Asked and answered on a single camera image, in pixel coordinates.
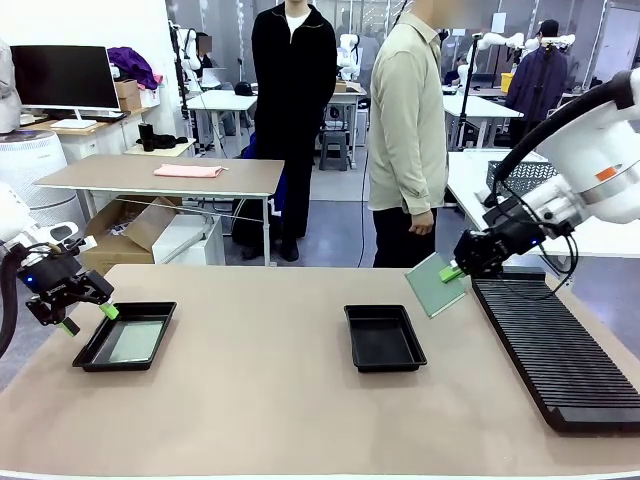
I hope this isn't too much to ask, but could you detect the grey background desk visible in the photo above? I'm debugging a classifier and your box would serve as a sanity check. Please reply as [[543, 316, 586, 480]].
[[324, 82, 369, 169]]

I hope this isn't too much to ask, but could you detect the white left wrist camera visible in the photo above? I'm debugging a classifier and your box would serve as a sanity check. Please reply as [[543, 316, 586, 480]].
[[42, 223, 99, 249]]

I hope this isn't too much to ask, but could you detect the black slotted board rack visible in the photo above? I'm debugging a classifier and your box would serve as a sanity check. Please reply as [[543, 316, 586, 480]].
[[469, 272, 640, 434]]

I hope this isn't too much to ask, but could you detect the white cabinet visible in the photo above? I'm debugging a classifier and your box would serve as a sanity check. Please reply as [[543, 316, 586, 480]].
[[151, 213, 225, 266]]

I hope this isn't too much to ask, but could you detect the person in beige shirt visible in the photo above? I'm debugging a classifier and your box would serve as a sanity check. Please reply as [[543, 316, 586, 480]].
[[368, 0, 450, 269]]

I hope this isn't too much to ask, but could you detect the black ESD tray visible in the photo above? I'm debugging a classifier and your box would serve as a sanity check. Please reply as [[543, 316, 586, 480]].
[[72, 300, 178, 373], [343, 303, 429, 374]]

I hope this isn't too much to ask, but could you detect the purple clothing pile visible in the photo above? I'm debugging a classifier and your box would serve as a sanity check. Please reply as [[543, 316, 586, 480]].
[[107, 46, 164, 91]]

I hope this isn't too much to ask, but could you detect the person in navy coat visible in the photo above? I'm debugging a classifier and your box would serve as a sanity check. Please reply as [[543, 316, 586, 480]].
[[504, 18, 569, 146]]

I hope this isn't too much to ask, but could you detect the grey plastic stool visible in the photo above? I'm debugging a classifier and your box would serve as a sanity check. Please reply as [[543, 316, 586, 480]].
[[318, 130, 351, 172]]

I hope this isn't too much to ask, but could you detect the grey plastic basket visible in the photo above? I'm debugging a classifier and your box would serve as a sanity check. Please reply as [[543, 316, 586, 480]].
[[487, 159, 560, 204]]

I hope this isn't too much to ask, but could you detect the black cloth bundle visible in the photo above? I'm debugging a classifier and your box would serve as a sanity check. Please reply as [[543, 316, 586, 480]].
[[152, 132, 190, 150]]

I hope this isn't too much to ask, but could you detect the grey door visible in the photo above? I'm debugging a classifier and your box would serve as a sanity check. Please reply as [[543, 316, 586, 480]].
[[597, 2, 640, 84]]

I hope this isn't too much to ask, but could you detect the pink cloth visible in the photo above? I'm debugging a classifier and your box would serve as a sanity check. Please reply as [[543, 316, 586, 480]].
[[153, 163, 225, 179]]

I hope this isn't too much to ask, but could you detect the black computer monitor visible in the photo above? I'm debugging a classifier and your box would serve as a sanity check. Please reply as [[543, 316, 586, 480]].
[[9, 44, 121, 130]]

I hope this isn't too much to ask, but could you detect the person in light jacket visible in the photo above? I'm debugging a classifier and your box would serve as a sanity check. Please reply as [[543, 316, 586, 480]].
[[0, 37, 24, 135]]

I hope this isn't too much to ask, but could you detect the large cardboard box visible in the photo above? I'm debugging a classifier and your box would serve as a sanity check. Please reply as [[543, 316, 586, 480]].
[[79, 195, 184, 276]]

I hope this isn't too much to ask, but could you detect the seated background person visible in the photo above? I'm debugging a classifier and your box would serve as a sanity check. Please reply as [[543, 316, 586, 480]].
[[194, 32, 214, 69]]

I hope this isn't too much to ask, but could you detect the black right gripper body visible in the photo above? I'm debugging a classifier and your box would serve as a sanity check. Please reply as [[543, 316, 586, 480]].
[[479, 219, 545, 266]]

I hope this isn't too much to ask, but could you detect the low wooden shelf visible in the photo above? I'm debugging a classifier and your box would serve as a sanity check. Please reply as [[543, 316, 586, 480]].
[[123, 137, 197, 159]]

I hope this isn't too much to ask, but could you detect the thick black left arm hose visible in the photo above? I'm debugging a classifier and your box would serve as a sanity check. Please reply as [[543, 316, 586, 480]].
[[0, 243, 31, 360]]

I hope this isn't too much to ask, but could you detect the small cardboard box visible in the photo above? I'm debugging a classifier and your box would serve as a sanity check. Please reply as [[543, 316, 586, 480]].
[[113, 78, 143, 112]]

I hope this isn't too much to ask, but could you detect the white desk wooden top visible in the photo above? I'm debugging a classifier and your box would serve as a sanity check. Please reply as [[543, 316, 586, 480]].
[[22, 105, 162, 166]]

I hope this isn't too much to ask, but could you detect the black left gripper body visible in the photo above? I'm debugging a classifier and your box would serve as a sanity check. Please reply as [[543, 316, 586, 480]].
[[17, 254, 84, 304]]

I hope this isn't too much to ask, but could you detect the white work table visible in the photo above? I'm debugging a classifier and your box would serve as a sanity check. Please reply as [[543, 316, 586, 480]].
[[446, 149, 640, 281]]

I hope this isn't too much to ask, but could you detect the beige person right forearm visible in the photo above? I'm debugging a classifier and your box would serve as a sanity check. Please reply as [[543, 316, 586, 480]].
[[414, 149, 450, 224]]

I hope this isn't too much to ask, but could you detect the thick black right arm hose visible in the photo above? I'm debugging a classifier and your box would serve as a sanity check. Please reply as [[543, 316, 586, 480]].
[[487, 69, 640, 209]]

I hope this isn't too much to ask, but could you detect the person in black clothes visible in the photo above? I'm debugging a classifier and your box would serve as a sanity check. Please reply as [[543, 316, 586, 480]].
[[251, 0, 339, 263]]

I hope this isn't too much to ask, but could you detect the white background table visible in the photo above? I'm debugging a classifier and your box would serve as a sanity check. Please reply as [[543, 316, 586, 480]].
[[185, 89, 259, 151], [442, 92, 525, 151]]

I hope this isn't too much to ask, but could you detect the thick black arm hose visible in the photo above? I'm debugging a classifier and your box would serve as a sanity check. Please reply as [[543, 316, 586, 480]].
[[487, 69, 640, 209], [0, 243, 31, 360]]

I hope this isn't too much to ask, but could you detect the grey side table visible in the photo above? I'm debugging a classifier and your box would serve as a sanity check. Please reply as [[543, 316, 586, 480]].
[[33, 153, 286, 267]]

